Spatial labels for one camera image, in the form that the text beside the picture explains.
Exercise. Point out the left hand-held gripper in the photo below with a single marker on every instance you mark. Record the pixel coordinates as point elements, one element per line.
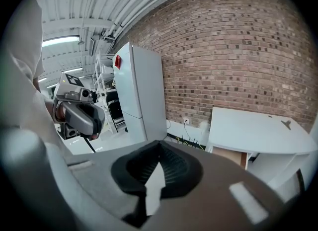
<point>74,115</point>

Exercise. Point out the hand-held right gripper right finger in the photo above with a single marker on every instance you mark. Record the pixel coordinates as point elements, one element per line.
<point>183,175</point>

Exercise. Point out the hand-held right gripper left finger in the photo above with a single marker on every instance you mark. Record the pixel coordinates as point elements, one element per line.
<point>124,175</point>

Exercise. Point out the brown cardboard box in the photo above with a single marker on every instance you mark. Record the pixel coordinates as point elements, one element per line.
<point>228,155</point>

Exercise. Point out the dark binder clip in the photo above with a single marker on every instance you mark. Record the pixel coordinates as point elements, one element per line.
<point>287,123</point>

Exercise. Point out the person's left forearm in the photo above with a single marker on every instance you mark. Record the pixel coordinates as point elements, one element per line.
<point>49,108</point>

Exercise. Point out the white desk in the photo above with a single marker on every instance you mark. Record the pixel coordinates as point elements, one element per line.
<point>248,130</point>

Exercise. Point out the black chair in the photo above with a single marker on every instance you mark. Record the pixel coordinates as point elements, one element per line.
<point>115,108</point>

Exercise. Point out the black router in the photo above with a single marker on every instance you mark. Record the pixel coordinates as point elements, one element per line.
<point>192,145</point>

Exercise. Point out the white shelving unit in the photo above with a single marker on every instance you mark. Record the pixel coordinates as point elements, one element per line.
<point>99,81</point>

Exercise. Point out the white refrigerator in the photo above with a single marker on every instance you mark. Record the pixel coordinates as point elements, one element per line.
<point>139,96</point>

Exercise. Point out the ceiling air vent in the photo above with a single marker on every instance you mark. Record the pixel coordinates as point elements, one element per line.
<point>93,46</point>

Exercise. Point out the ceiling strip lights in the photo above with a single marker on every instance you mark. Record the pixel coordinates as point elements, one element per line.
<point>60,40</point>

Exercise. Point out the white ceiling pipe bundle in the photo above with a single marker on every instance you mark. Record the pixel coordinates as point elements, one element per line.
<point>119,25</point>

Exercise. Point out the person's white shirt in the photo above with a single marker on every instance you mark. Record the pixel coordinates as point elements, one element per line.
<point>22,51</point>

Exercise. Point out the white wall socket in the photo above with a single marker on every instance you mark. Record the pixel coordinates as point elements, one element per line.
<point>186,120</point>

